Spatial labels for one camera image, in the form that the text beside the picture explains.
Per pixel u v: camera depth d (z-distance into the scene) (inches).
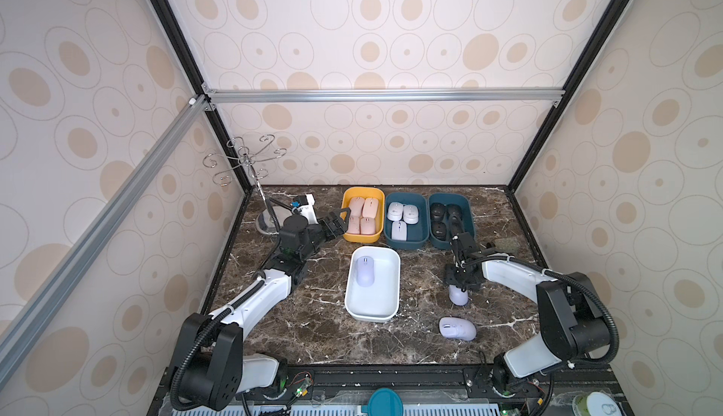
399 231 40.6
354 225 41.4
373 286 36.2
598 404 26.0
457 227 43.4
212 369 16.1
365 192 45.4
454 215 42.8
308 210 28.9
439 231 40.5
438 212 42.4
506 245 38.8
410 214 42.0
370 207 43.2
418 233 41.1
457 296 34.5
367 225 41.6
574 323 17.7
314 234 27.6
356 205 43.0
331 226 28.3
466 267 26.9
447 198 44.3
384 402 25.6
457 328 31.8
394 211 43.0
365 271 36.3
